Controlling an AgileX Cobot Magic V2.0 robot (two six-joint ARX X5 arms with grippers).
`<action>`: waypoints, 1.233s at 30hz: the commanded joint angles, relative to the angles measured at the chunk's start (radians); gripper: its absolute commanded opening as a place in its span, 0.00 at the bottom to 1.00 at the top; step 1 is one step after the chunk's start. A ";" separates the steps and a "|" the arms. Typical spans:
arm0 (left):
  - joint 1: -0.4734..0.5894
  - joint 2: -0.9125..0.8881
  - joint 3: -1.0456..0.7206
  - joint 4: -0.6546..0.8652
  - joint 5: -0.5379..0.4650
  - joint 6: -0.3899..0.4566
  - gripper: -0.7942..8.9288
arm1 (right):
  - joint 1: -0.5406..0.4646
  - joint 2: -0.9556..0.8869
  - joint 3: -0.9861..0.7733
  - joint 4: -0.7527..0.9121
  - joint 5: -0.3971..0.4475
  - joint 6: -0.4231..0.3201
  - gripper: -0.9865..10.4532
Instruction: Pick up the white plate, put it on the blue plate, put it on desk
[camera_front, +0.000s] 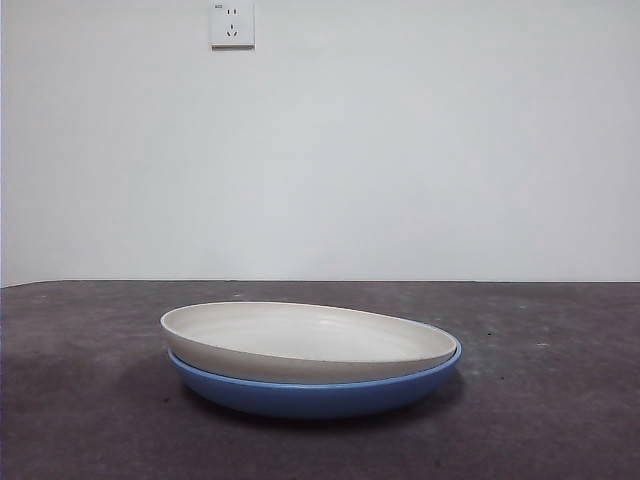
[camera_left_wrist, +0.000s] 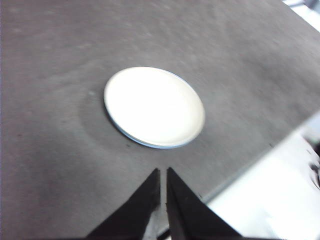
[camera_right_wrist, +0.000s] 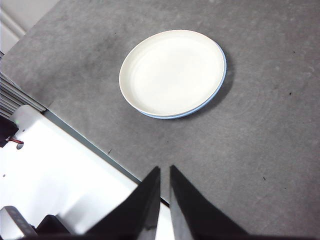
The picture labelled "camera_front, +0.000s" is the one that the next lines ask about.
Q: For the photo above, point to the blue round plate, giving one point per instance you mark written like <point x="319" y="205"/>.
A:
<point x="310" y="397"/>

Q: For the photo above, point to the white round plate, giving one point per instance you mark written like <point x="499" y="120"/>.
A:
<point x="310" y="340"/>

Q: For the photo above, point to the white wall socket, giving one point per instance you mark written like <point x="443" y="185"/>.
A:
<point x="232" y="25"/>

